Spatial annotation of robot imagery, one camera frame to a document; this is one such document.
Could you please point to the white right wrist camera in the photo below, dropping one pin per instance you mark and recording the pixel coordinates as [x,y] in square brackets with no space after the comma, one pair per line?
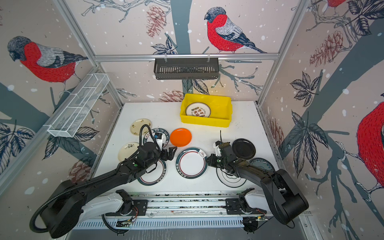
[217,149]

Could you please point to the white plate black flower outline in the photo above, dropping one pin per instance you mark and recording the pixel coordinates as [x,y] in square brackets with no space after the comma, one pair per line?
[230,181]

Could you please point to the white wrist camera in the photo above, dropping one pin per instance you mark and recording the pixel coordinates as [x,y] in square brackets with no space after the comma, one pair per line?
[159,139]
[217,149]

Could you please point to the black hanging basket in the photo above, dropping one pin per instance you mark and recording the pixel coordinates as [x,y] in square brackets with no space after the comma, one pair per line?
[186,69]

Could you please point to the white plate red characters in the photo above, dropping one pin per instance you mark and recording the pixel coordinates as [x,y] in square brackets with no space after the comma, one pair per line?
[198,110]

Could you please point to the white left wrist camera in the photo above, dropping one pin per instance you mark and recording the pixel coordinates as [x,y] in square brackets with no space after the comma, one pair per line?
[159,139]

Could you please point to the teal rim Hao Shi plate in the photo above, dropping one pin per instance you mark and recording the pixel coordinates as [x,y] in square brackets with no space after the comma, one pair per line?
[150,137]

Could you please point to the white wire mesh basket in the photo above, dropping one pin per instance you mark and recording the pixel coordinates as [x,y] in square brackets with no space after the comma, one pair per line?
[81,102]

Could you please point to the orange plate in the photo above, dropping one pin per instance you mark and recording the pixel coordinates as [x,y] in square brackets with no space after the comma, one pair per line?
[181,137]

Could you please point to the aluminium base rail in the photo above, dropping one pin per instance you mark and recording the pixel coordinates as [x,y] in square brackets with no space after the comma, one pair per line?
[250,202]

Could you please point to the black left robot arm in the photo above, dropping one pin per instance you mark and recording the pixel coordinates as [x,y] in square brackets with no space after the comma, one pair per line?
[72,203]

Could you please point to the cream plate with characters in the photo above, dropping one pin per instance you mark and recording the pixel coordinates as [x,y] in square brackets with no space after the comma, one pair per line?
[137,125]

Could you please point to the yellow plastic bin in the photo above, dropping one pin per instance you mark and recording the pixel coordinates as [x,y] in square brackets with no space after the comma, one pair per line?
[221,110]

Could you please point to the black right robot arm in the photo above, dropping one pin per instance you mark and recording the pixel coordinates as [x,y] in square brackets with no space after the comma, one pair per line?
[284,198]

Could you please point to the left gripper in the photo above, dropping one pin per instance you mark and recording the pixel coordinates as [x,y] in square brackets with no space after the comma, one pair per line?
[170,156]

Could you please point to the teal patterned plate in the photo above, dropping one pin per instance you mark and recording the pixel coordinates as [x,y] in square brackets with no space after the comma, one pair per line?
[262,164]

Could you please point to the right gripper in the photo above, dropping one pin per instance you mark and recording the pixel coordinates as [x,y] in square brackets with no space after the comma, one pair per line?
[212,162]

